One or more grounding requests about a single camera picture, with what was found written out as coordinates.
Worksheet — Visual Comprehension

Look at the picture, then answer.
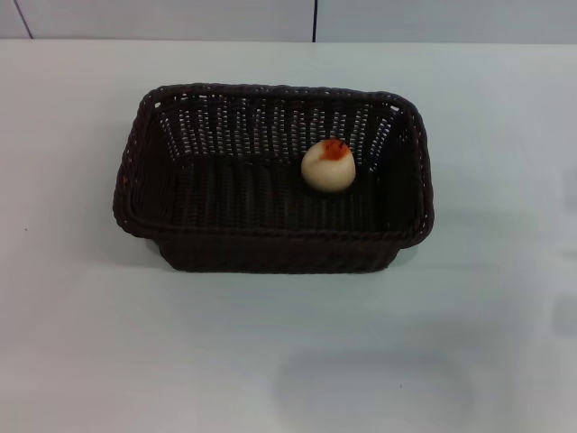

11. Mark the dark brown woven wicker basket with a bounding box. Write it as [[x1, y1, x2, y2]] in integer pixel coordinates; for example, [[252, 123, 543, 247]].
[[111, 82, 436, 275]]

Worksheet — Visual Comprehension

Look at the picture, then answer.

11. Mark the cream bun with orange filling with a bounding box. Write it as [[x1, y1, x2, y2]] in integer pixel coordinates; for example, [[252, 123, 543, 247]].
[[300, 138, 357, 194]]

